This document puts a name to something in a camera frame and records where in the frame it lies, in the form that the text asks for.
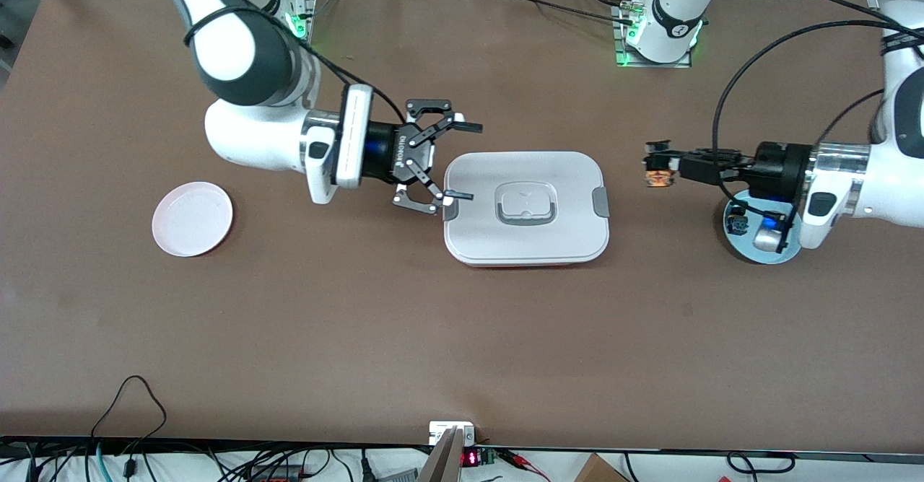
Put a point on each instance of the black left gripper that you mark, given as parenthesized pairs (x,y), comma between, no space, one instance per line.
(778,164)

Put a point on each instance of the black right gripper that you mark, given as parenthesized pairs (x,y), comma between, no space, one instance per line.
(380,152)

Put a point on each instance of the orange push button switch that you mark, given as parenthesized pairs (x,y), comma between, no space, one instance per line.
(659,177)

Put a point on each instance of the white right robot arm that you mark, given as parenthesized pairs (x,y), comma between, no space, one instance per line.
(238,71)

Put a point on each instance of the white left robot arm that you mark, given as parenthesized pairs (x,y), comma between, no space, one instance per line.
(881,179)

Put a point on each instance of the white lidded lunch box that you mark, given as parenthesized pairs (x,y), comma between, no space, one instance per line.
(525,179)

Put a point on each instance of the brown cardboard box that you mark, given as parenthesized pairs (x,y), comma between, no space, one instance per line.
(599,470)

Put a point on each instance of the light blue round plate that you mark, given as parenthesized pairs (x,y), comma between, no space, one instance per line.
(743,247)

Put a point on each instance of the pale pink round plate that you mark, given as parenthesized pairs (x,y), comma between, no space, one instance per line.
(191,218)

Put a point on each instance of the red digit display module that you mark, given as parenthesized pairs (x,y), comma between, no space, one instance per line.
(471,458)

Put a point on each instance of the red clip test leads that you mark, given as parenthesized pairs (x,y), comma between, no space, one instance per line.
(523,460)

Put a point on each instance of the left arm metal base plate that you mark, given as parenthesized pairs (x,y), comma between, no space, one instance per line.
(650,64)

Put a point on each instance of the white post mounting bracket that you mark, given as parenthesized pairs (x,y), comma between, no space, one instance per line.
(440,430)

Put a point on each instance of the aluminium camera post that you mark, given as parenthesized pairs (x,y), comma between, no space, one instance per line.
(444,460)

